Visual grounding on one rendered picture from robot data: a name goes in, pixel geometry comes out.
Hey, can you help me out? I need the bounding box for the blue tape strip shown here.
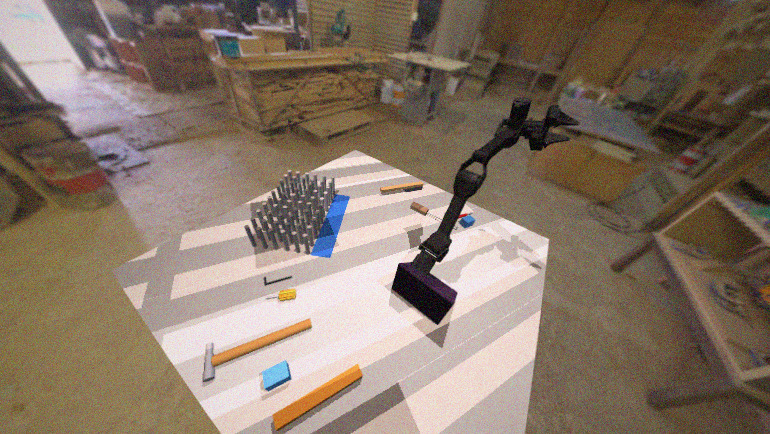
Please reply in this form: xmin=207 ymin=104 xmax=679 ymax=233
xmin=310 ymin=194 xmax=350 ymax=258

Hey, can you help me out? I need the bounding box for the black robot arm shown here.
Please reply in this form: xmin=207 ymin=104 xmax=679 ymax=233
xmin=411 ymin=97 xmax=544 ymax=275

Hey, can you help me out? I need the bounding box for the hammer with wooden handle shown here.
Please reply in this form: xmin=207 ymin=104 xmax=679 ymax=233
xmin=202 ymin=318 xmax=313 ymax=382

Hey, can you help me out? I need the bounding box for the light blue rectangular block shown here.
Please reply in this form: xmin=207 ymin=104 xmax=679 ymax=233
xmin=460 ymin=215 xmax=476 ymax=228
xmin=262 ymin=360 xmax=292 ymax=391

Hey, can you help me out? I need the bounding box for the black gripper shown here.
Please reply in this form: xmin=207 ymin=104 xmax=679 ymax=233
xmin=522 ymin=105 xmax=580 ymax=151

